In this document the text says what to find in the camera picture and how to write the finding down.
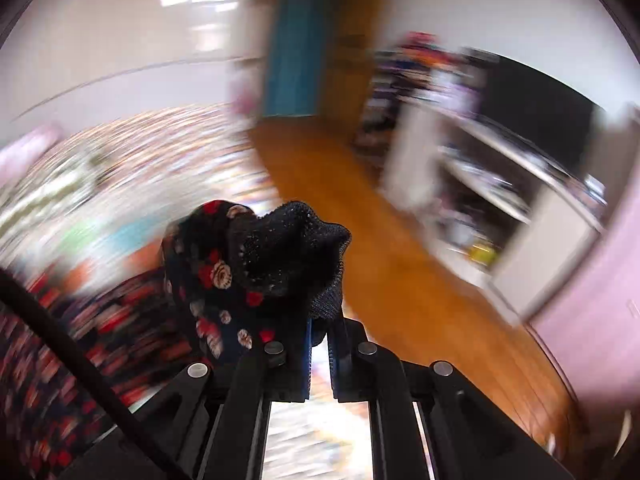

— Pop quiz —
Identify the teal curtain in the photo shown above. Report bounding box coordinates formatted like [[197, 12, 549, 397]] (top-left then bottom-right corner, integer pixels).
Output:
[[264, 0, 331, 117]]

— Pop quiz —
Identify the black television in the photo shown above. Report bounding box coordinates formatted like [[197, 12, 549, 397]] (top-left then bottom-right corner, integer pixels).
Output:
[[466, 49, 603, 177]]

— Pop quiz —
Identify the black cable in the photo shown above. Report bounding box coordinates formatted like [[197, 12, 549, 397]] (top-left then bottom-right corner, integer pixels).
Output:
[[0, 268, 194, 480]]

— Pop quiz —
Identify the white quilted patchwork bedspread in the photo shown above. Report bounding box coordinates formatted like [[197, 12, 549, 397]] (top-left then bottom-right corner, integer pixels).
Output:
[[1, 104, 280, 294]]

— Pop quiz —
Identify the pink floral comforter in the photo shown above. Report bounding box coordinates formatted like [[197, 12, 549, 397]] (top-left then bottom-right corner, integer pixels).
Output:
[[0, 125, 63, 186]]

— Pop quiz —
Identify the white tv cabinet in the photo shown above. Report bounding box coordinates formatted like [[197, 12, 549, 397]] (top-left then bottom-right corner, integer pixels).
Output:
[[381, 99, 603, 325]]

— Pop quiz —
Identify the cluttered storage shelf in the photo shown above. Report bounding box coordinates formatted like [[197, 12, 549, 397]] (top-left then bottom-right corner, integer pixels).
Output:
[[352, 32, 468, 159]]

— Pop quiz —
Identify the black floral skirt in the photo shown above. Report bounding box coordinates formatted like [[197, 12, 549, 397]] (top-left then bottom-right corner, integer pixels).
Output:
[[1, 200, 351, 479]]

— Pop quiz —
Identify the wooden door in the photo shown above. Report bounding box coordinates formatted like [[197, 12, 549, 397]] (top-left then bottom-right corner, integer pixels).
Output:
[[320, 0, 385, 134]]

